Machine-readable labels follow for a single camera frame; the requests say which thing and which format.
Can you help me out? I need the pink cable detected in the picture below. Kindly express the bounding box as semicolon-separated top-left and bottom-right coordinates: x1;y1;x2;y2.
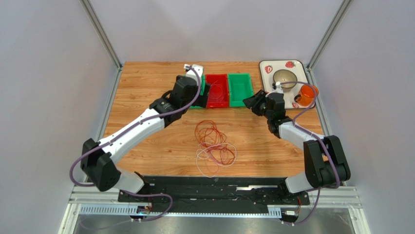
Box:
210;81;227;103

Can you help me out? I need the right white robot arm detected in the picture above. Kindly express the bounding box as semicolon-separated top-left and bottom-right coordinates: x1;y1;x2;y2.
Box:
243;90;351;194

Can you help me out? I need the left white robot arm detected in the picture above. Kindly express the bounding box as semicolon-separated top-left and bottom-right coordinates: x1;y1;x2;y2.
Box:
80;76;211;193

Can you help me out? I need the right green bin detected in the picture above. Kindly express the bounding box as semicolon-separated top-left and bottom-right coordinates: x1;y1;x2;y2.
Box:
227;73;254;107

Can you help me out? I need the green bin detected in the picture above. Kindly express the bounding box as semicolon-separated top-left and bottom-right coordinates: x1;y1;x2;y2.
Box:
227;73;254;107
190;75;207;108

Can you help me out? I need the left green bin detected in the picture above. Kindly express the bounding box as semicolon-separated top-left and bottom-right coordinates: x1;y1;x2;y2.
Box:
190;75;207;108

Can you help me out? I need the red bin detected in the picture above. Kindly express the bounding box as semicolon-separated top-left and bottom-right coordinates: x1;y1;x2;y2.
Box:
206;74;229;109

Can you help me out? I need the grey bowl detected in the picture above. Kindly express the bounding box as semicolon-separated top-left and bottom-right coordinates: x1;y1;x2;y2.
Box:
272;69;298;91

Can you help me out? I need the orange cup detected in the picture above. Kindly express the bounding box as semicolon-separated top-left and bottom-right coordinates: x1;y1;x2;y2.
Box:
294;84;319;107

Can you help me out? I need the strawberry pattern tray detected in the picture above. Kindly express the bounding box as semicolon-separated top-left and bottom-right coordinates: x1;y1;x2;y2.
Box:
259;60;315;109

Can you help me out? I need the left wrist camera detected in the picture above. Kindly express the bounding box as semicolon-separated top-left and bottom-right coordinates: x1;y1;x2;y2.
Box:
184;64;204;86

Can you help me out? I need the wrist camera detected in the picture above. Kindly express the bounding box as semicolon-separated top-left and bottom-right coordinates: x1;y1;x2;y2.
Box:
184;64;204;86
270;81;284;94

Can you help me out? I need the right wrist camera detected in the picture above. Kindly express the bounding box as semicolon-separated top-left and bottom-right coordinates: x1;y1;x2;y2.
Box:
270;81;284;94

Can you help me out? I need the orange cable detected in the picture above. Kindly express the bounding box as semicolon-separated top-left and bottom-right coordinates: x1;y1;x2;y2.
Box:
194;119;227;147

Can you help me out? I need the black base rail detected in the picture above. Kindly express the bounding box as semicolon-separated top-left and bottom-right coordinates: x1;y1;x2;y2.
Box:
118;176;310;215

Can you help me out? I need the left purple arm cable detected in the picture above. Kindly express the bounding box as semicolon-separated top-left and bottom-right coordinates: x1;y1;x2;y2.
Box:
69;66;203;187

